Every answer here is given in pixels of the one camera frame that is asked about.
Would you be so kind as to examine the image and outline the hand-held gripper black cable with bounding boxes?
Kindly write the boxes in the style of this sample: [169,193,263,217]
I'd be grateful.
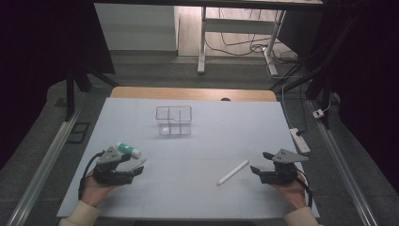
[77,151,105,201]
[295,168,314,208]

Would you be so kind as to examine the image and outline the black curtain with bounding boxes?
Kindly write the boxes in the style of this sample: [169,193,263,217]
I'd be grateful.
[332,0,399,192]
[0,0,116,170]

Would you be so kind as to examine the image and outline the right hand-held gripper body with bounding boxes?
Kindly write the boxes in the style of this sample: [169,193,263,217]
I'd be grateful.
[259,148,310,186]

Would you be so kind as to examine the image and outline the right hand-held gripper black cable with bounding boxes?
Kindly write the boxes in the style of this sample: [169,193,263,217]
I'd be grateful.
[295,168,314,208]

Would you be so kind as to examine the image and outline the left hand-held gripper black cable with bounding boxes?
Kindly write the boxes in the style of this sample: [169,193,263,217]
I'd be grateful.
[77,151,105,201]

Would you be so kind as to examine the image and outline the white cabinet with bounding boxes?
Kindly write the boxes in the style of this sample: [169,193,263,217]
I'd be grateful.
[93,3,180,52]

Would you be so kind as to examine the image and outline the aluminium floor rail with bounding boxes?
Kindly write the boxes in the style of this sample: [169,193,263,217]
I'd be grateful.
[307,100,379,226]
[6,109,83,226]

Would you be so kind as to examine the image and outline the white metal desk frame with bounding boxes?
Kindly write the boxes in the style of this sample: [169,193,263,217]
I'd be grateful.
[197,6,287,76]

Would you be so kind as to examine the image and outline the clear plastic organizer box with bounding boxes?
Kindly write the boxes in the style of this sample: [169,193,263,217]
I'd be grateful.
[155,105,193,137]

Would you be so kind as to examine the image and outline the white table mat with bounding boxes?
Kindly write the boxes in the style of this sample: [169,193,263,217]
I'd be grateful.
[56,97,321,219]

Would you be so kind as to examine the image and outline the person's right hand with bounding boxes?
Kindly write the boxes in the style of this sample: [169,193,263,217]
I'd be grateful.
[270,172,309,211]

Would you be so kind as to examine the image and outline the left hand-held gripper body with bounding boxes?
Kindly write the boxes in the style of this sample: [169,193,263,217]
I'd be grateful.
[92,146,136,186]

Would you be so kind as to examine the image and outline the green and white glue stick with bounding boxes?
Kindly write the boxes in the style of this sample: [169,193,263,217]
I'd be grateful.
[116,141,142,159]

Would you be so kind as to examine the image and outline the translucent grey pen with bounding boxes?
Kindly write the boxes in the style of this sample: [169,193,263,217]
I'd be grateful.
[123,158,148,173]

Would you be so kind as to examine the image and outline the white pen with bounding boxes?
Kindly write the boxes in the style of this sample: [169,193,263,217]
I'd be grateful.
[216,159,250,186]

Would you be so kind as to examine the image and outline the black cables on floor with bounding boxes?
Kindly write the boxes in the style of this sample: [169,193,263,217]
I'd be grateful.
[205,8,299,65]

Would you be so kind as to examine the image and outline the person's left hand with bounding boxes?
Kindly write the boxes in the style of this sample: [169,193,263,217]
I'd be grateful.
[79,170,119,208]

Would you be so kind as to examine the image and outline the white power strip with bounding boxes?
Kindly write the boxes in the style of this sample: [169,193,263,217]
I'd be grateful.
[289,127,311,154]

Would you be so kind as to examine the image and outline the black rectangular floor frame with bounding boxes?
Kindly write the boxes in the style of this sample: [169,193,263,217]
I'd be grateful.
[67,121,91,145]

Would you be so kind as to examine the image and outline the black stand legs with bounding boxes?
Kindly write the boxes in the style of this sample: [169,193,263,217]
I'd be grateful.
[269,0,368,130]
[64,62,120,121]

